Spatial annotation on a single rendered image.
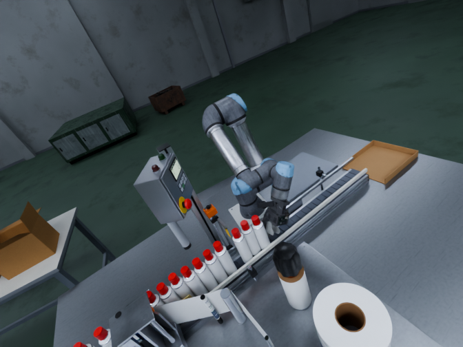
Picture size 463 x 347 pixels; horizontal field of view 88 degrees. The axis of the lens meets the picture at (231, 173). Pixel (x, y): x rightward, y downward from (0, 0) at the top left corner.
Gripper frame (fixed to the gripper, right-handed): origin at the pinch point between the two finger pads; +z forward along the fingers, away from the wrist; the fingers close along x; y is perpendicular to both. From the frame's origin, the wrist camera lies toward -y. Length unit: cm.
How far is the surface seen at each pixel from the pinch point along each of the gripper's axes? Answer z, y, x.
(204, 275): 10.0, 3.6, -33.4
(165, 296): 15, 3, -49
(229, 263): 8.1, 2.9, -21.8
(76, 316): 58, -41, -80
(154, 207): -20, -3, -52
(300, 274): -7.6, 31.8, -13.6
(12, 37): -127, -928, -233
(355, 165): -28, -8, 69
